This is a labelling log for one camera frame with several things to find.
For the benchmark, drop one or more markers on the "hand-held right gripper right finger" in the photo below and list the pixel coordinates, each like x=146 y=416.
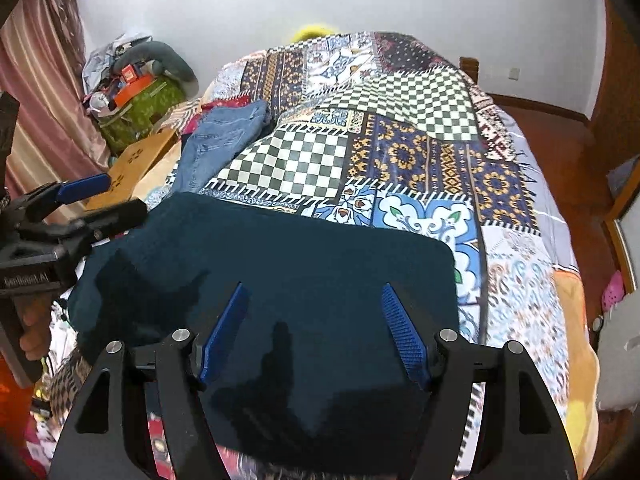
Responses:
x=404 y=340

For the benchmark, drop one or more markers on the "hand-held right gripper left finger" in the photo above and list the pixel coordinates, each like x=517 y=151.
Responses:
x=225 y=340

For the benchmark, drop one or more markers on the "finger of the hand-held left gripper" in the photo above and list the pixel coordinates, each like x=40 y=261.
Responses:
x=117 y=217
x=82 y=187

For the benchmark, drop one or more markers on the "dark navy pants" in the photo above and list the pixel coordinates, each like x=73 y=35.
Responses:
x=300 y=320

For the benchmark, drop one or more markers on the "person's left hand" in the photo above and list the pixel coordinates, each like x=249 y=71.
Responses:
x=36 y=332

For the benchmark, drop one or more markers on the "wooden lap desk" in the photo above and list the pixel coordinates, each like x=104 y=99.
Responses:
x=140 y=165

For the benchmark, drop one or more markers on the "green patterned bag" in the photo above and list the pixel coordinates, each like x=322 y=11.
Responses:
x=142 y=110

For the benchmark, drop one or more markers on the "striped pink curtain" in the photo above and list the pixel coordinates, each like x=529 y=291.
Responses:
x=40 y=85

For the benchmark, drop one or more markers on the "orange box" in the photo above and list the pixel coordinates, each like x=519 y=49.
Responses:
x=131 y=77

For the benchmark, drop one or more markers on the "blue denim jeans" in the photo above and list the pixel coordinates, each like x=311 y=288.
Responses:
x=220 y=145

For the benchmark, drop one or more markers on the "pile of grey clothes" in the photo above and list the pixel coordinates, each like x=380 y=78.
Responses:
x=107 y=57

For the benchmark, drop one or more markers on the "grey neck pillow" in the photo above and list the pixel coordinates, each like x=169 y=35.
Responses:
x=170 y=57

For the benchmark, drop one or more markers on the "red cloth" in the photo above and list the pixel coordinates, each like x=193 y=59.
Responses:
x=230 y=103

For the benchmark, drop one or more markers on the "patchwork printed blanket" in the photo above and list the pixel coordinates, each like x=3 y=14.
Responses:
x=400 y=160

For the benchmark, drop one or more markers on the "white plastic object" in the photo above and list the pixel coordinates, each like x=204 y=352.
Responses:
x=617 y=355

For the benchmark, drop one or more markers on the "pink slipper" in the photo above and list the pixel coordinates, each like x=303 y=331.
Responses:
x=614 y=290

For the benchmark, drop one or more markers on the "wood framed wardrobe door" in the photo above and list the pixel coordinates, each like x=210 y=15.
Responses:
x=620 y=200

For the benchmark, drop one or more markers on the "yellow curved foam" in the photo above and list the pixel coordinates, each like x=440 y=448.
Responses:
x=312 y=32

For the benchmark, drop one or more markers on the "wooden bed post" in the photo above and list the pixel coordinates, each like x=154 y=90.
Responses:
x=469 y=67

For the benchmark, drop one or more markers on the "white wall socket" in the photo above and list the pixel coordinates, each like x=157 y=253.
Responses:
x=513 y=73

